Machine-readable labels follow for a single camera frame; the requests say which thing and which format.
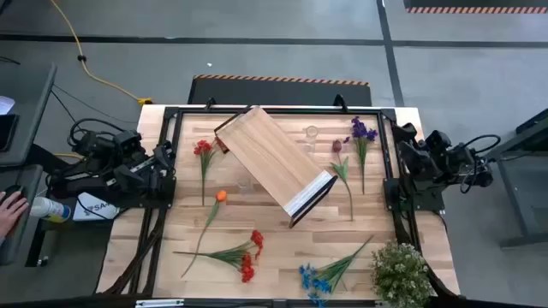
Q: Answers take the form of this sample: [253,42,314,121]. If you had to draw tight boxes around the purple flower stem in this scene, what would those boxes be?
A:
[342,115,378,196]

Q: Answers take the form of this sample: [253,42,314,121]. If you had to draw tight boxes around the black tablet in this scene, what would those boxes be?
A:
[0,114,20,153]

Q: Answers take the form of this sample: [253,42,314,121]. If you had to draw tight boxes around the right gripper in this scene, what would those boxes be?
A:
[391,122,454,177]

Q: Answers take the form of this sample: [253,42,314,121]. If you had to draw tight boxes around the narrow grey desk top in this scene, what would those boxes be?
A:
[0,164,44,266]

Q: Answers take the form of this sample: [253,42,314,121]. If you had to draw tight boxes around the large grey desk top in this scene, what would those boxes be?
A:
[0,63,58,168]

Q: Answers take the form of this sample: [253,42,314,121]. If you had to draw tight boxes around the black striped-edge floor mat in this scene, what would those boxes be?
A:
[187,74,372,107]

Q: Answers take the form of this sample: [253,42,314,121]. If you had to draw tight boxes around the long yellow extension cable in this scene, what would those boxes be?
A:
[49,0,153,107]

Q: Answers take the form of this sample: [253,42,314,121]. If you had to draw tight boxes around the blue flower bunch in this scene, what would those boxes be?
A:
[298,234,374,307]

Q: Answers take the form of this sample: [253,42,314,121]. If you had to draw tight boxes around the large red flower bunch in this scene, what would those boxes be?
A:
[172,229,265,284]

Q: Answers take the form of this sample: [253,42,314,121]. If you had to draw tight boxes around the grey metal stand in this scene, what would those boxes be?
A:
[485,109,548,249]

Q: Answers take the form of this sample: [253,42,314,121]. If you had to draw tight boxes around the wooden shelf with black frame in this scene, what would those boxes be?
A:
[213,105,339,229]

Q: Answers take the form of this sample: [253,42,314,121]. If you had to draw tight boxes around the clear glass vase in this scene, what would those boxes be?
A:
[302,124,321,153]
[236,173,256,196]

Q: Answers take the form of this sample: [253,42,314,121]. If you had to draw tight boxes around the black desk beam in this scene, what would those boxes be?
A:
[25,143,74,181]

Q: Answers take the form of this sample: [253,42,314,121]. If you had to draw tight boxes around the black computer mouse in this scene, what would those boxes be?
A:
[2,184,26,200]

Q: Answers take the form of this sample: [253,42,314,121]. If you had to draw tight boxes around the white printed box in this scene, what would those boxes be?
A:
[72,192,122,222]

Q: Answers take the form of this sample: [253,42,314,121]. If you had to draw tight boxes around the white flowering bush plant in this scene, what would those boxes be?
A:
[370,241,434,308]

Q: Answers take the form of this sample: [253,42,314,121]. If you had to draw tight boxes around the dark red tulip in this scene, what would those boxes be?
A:
[330,139,354,222]

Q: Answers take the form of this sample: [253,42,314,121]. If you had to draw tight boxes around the small red flower stem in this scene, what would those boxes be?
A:
[192,139,217,207]

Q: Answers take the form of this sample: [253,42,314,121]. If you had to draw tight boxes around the white spray bottle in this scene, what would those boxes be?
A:
[29,196,73,224]

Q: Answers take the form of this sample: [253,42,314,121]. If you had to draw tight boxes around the silver bracket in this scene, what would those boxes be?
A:
[134,299,185,308]

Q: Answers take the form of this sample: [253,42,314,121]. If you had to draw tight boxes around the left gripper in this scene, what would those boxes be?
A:
[114,140,176,194]

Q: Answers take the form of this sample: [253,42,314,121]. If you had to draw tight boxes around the person's hand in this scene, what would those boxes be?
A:
[0,190,30,240]

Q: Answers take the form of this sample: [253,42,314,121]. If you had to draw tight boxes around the orange tulip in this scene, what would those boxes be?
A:
[181,190,228,278]

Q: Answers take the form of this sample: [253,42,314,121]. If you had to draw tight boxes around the black metal table frame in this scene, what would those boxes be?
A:
[94,105,462,300]

